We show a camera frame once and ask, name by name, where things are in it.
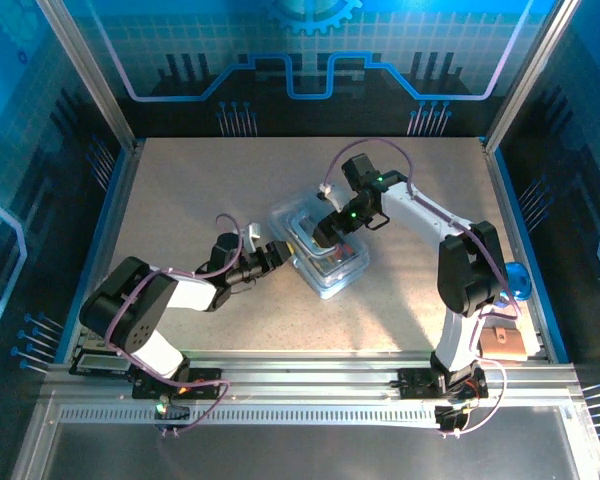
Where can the blue tool case clear lid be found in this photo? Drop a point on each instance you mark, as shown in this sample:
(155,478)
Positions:
(340,280)

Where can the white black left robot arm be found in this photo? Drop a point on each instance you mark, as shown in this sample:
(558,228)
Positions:
(190,295)

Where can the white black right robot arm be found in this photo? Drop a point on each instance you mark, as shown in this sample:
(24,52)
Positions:
(420,210)

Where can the black connector block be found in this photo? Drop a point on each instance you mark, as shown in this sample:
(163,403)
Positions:
(450,420)
(177,412)

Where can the grey desk calculator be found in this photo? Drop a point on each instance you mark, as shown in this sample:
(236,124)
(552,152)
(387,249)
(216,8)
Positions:
(102,363)

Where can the blue round object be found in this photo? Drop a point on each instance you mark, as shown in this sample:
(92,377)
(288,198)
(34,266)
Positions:
(517,280)

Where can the grey metal panel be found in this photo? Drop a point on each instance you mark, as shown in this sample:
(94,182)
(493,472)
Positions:
(300,450)

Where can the brown flat block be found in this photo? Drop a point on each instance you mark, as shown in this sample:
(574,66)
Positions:
(502,345)

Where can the aluminium mounting rail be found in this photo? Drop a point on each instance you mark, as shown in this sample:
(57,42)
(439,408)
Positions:
(305,372)

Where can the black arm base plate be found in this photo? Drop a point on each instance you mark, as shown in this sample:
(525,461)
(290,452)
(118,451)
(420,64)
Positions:
(210,387)
(415,385)

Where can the aluminium frame post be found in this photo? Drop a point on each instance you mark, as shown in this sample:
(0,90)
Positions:
(87,75)
(527,75)

